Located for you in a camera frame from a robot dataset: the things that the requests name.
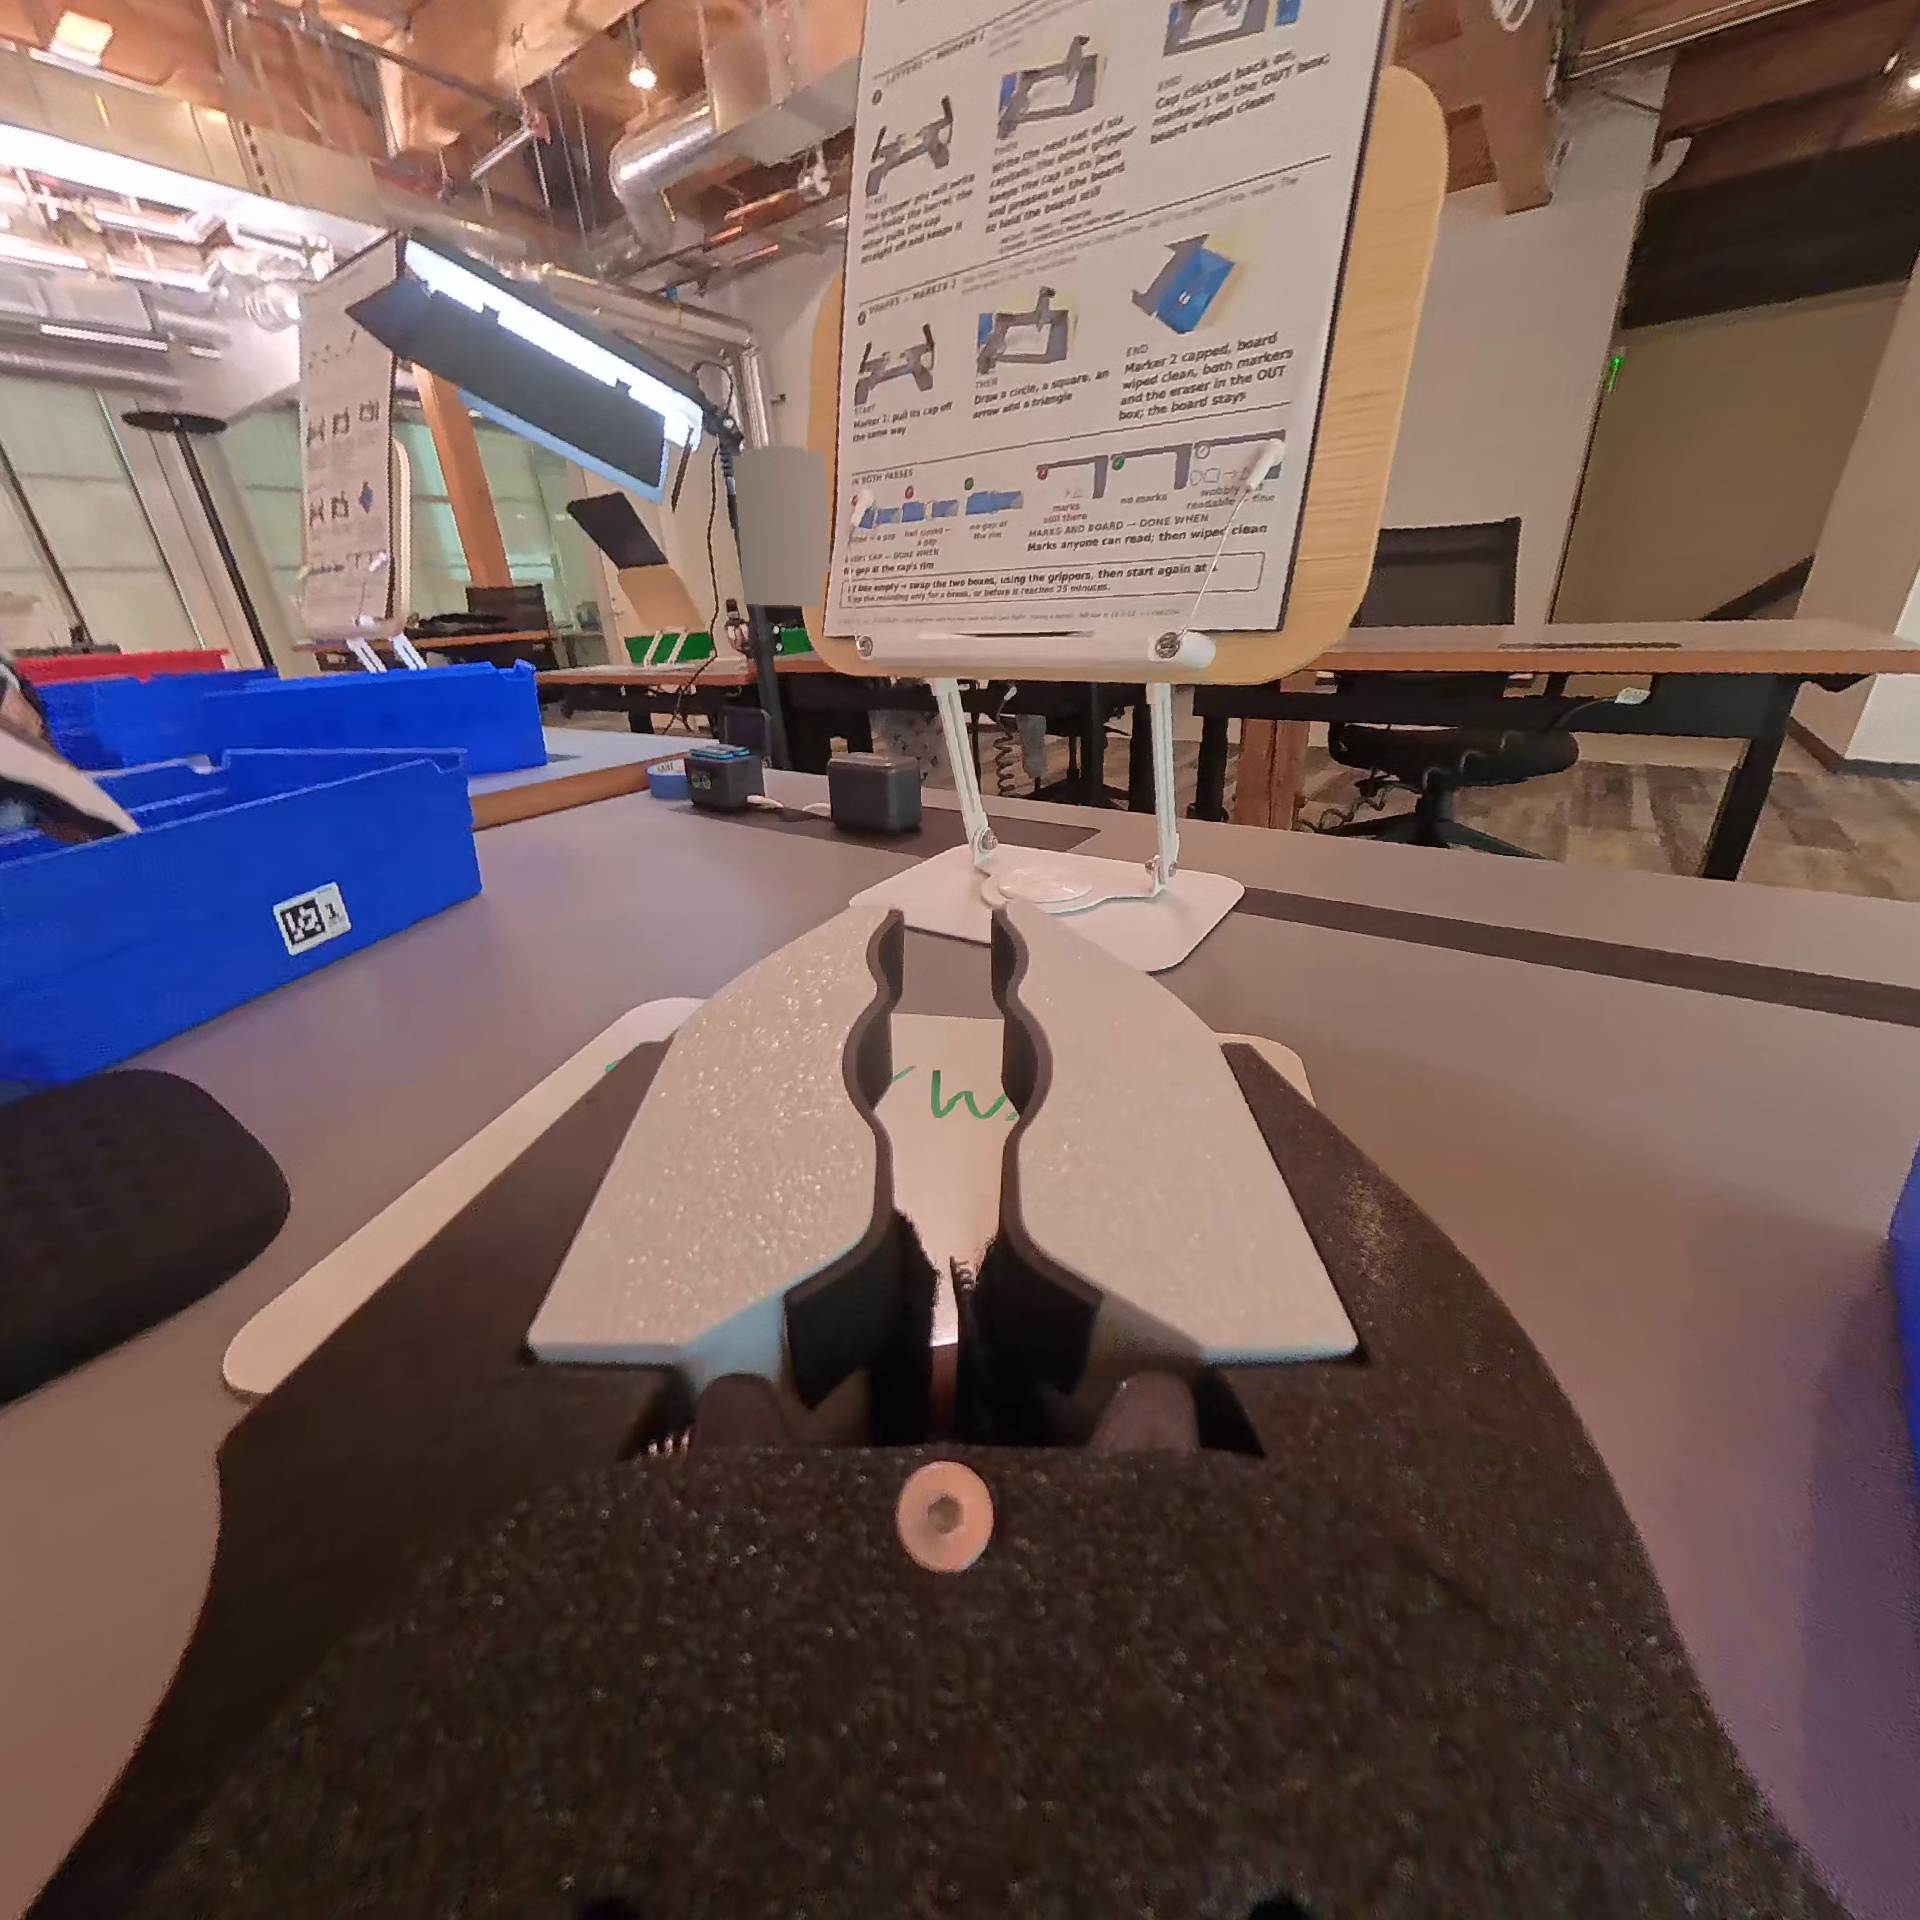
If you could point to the blue tape roll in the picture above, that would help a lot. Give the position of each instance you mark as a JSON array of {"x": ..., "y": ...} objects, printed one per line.
[{"x": 667, "y": 781}]

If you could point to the black office chair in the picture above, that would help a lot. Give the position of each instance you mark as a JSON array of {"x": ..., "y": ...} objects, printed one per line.
[{"x": 1441, "y": 648}]

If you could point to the wooden office desk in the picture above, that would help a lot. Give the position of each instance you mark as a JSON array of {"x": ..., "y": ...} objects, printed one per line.
[{"x": 1620, "y": 651}]

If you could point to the black studio light panel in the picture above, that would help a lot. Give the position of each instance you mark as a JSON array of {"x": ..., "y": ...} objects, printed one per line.
[{"x": 540, "y": 361}]

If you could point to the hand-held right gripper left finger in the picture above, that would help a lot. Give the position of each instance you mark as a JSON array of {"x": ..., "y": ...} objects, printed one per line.
[{"x": 704, "y": 1202}]

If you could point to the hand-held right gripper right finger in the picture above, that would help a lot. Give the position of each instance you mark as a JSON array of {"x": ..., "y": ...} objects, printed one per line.
[{"x": 1186, "y": 1202}]

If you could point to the white hanging sign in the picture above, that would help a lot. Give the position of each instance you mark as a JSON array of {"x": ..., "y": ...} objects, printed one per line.
[{"x": 348, "y": 480}]

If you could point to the white whiteboard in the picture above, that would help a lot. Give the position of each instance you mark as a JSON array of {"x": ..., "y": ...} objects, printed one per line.
[{"x": 451, "y": 1231}]

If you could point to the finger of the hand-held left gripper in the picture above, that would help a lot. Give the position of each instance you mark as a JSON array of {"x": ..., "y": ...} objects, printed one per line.
[{"x": 55, "y": 786}]

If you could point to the black boxy object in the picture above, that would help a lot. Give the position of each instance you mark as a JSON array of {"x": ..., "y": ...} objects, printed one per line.
[{"x": 873, "y": 792}]

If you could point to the white table sign stand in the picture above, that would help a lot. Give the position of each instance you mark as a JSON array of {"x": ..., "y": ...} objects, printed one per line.
[{"x": 1112, "y": 302}]

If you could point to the black box with blue top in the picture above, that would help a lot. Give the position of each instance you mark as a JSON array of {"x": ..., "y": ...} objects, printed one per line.
[{"x": 721, "y": 779}]

